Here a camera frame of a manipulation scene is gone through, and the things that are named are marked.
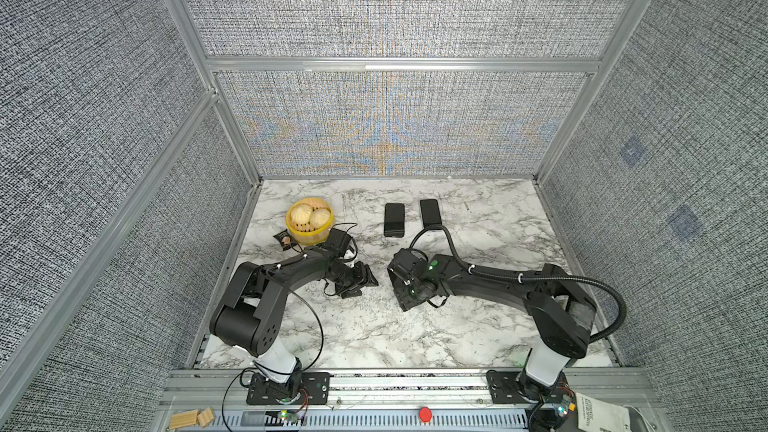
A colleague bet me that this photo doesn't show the steamed bun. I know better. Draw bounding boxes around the steamed bun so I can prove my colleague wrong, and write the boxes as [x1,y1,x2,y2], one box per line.
[309,208,331,229]
[289,203,314,227]

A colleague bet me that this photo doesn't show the left steamed bun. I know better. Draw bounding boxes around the left steamed bun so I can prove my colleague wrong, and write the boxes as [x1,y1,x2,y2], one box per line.
[289,203,314,227]

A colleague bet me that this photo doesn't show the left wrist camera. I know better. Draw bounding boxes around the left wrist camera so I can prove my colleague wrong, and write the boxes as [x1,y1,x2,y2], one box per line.
[323,228,352,259]

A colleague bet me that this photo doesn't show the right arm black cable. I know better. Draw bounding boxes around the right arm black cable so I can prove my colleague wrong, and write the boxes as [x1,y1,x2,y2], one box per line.
[409,223,628,432]

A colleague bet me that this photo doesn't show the yellow bamboo steamer basket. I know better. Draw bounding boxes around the yellow bamboo steamer basket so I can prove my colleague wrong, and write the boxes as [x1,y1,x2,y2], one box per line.
[285,197,335,246]

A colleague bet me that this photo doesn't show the red emergency button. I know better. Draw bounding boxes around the red emergency button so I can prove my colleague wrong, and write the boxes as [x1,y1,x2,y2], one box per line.
[418,407,433,423]

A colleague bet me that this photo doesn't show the wooden blocks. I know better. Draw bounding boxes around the wooden blocks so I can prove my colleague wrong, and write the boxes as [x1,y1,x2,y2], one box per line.
[168,408,216,431]

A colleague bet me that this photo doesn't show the small dark snack packet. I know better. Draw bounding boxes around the small dark snack packet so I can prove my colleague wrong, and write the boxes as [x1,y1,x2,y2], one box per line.
[274,230,296,251]

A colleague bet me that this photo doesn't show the light blue phone case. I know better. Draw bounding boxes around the light blue phone case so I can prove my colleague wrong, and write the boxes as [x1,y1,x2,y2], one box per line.
[419,198,443,230]

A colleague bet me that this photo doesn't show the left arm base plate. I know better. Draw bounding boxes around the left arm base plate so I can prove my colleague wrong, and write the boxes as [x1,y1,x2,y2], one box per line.
[246,372,331,406]

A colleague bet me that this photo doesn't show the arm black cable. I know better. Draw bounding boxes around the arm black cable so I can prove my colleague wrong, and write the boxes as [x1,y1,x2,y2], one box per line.
[409,223,628,432]
[221,221,361,432]

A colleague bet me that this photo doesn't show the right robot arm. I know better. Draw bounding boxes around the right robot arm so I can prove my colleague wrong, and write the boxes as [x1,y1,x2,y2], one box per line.
[387,249,596,390]

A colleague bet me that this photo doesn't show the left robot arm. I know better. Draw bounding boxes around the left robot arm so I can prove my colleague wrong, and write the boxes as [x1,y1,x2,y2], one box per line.
[209,246,378,384]

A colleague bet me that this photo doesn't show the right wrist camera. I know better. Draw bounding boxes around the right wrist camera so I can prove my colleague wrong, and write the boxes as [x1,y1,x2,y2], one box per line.
[387,248,428,282]

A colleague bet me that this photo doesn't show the aluminium front rail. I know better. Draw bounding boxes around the aluminium front rail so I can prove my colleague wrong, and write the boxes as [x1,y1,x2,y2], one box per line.
[150,367,673,431]

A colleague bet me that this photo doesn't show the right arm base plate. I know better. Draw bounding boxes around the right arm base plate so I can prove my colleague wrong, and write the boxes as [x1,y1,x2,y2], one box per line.
[485,369,567,405]

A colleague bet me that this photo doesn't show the right steamed bun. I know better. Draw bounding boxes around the right steamed bun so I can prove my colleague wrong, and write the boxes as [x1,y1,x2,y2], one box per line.
[309,208,331,229]

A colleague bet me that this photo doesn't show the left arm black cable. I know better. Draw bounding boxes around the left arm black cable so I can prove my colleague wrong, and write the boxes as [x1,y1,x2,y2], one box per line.
[221,221,361,432]

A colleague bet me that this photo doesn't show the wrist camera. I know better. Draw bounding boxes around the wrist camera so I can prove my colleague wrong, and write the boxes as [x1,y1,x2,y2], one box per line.
[323,228,352,259]
[387,248,428,282]

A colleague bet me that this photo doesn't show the black phone case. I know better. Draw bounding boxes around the black phone case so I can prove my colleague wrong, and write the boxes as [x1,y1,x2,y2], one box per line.
[387,270,432,312]
[383,202,407,239]

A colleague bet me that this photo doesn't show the white paper label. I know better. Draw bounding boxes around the white paper label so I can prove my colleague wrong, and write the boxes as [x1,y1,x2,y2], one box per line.
[576,393,631,432]

